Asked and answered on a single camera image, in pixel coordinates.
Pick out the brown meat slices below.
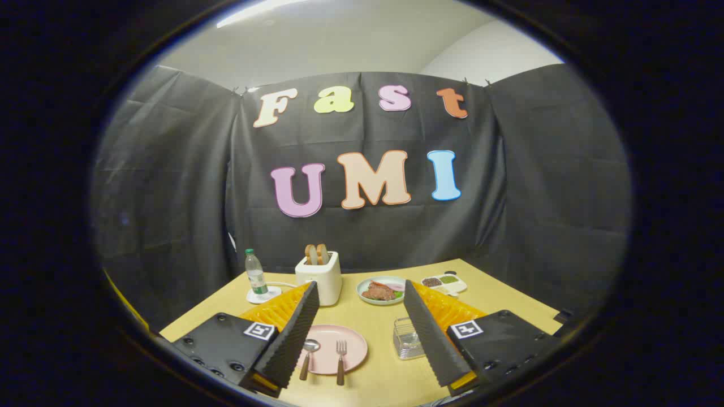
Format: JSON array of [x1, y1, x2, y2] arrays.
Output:
[[362, 281, 397, 301]]

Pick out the metal spoon wooden handle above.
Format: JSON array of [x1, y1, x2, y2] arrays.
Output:
[[299, 339, 321, 380]]

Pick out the white divided dish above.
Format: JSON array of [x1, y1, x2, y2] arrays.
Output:
[[421, 274, 468, 297]]

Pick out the pink plate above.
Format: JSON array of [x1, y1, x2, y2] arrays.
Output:
[[294, 324, 368, 375]]

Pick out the metal drainer basket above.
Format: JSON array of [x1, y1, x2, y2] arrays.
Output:
[[393, 317, 426, 361]]

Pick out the clear plastic water bottle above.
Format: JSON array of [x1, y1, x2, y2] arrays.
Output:
[[245, 249, 269, 297]]

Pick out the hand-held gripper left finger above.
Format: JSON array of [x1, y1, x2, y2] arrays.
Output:
[[171, 281, 320, 399]]

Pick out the white coaster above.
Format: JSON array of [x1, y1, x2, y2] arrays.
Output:
[[247, 286, 282, 305]]

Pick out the black backdrop cloth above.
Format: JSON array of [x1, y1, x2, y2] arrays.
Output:
[[90, 64, 633, 334]]

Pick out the pale green food plate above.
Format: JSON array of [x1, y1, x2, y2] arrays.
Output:
[[356, 276, 408, 306]]

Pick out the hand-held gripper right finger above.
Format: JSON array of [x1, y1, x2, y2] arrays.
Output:
[[403, 280, 561, 396]]

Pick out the white toaster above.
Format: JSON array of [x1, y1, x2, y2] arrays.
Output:
[[295, 251, 343, 307]]

